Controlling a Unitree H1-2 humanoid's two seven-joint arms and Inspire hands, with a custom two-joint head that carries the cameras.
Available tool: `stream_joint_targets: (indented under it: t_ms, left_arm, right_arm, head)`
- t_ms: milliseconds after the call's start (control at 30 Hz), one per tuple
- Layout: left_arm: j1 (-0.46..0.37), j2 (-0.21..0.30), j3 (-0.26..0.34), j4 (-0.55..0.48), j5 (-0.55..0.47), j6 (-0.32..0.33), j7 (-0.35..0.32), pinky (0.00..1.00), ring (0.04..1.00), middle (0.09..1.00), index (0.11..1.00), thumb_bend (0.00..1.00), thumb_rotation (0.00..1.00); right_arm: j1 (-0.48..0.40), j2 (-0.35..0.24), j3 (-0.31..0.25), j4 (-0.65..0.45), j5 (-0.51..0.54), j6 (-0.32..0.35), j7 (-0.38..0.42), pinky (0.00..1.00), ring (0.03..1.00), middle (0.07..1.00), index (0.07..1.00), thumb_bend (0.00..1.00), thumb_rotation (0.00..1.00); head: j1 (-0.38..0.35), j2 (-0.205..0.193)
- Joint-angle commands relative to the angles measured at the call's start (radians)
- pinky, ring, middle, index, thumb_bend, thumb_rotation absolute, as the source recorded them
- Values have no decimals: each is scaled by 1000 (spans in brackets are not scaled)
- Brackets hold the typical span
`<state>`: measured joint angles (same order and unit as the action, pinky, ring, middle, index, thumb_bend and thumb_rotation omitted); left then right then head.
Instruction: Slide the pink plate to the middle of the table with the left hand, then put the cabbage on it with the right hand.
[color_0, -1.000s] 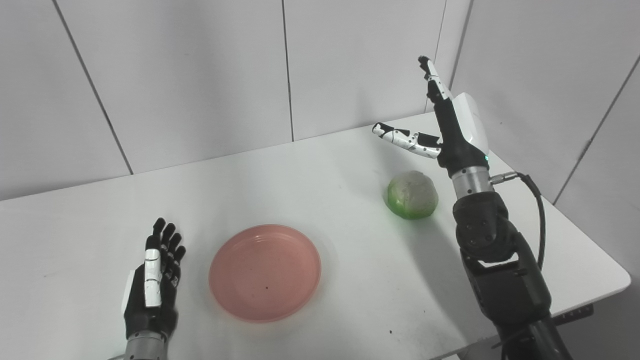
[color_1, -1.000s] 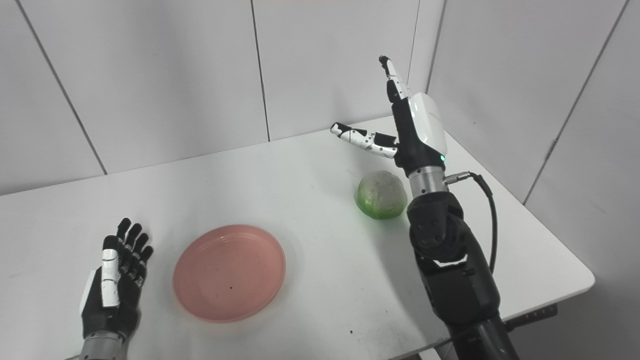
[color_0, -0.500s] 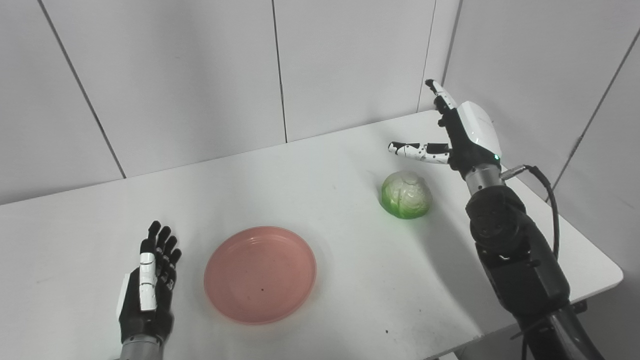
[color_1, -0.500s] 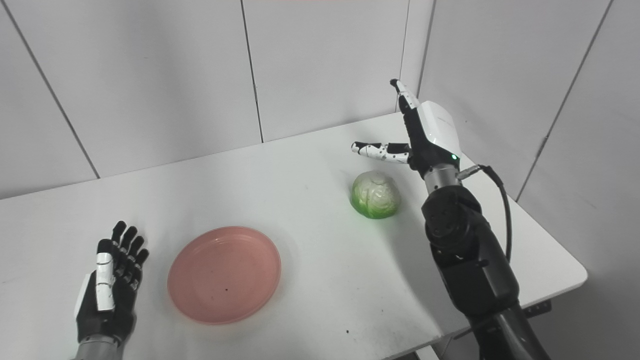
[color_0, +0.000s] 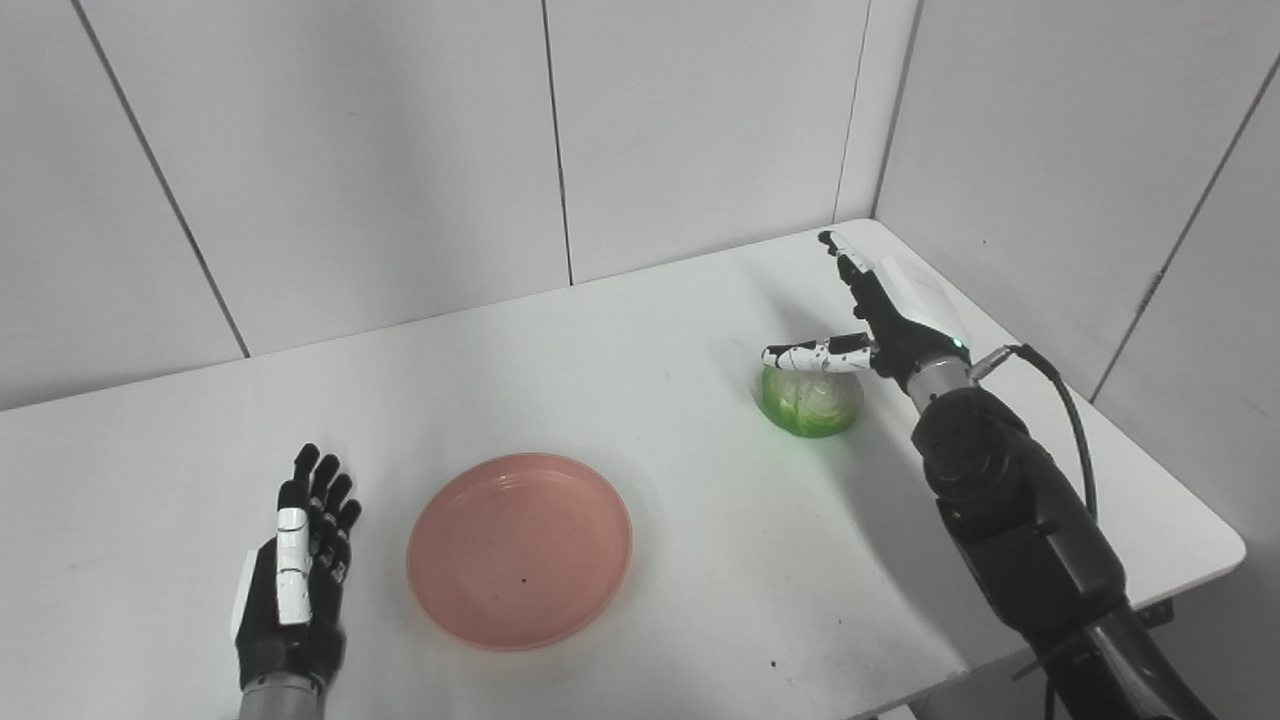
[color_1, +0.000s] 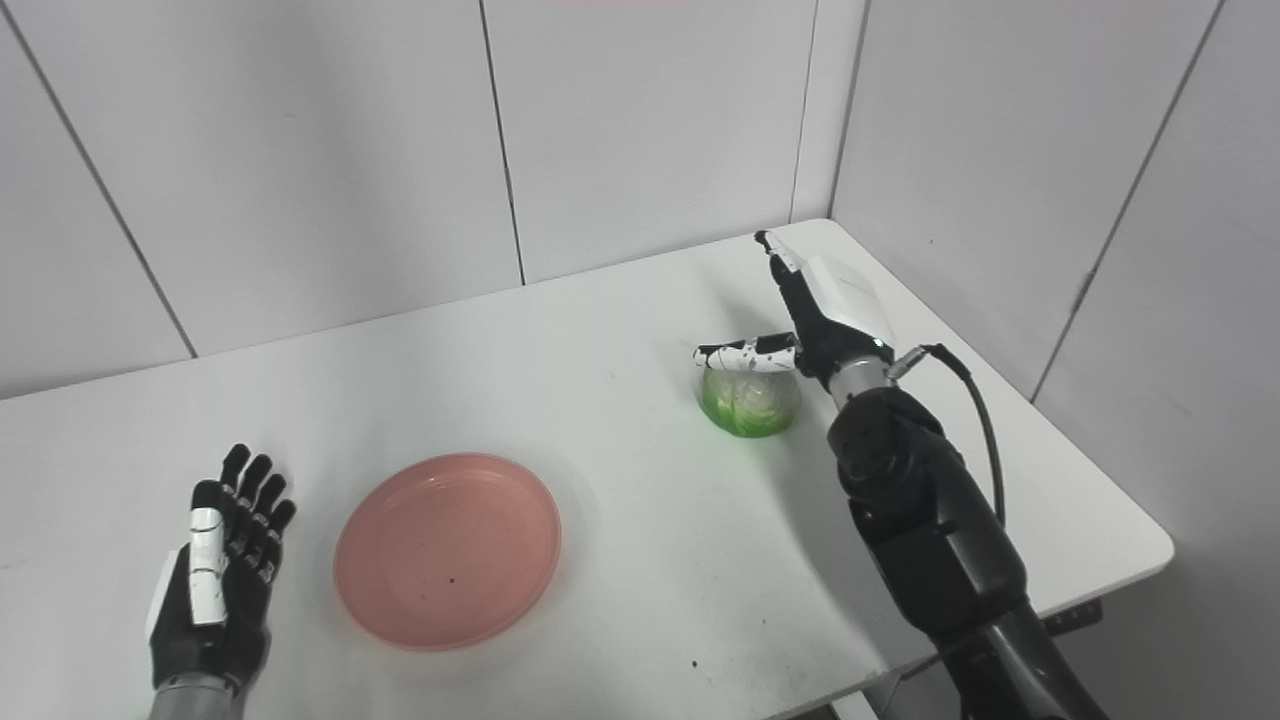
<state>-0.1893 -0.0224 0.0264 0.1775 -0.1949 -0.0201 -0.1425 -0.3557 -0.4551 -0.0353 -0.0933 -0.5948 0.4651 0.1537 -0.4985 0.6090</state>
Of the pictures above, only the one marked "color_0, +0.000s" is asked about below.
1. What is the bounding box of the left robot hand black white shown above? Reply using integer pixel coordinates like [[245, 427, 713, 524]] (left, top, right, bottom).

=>
[[232, 443, 363, 694]]

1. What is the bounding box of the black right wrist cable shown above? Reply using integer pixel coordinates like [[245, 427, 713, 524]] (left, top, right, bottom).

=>
[[968, 343, 1100, 523]]

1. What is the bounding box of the pink round plate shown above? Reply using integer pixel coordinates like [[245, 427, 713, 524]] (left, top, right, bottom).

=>
[[406, 453, 634, 653]]

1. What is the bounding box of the green white toy cabbage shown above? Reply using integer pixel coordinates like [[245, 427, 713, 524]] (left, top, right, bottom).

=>
[[757, 362, 866, 440]]

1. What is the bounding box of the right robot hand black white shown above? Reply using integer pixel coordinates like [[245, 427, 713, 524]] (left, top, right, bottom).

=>
[[762, 230, 974, 394]]

